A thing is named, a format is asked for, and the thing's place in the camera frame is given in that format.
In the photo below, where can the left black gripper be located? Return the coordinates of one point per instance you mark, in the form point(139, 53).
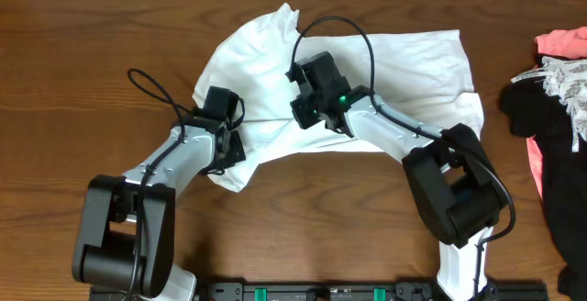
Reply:
point(235, 150)

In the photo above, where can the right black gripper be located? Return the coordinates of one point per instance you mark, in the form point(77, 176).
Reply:
point(304, 112)

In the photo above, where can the white t-shirt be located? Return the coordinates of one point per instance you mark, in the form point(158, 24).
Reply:
point(424, 75)

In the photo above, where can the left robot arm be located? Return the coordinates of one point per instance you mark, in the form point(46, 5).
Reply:
point(126, 235)

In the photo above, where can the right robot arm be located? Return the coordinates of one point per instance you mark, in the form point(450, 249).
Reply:
point(457, 192)

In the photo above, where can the black garment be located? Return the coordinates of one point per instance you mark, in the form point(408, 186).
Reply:
point(534, 115)

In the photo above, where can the white floral patterned garment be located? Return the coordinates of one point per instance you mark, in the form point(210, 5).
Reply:
point(566, 79)

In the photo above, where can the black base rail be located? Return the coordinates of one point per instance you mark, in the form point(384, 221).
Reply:
point(407, 291)

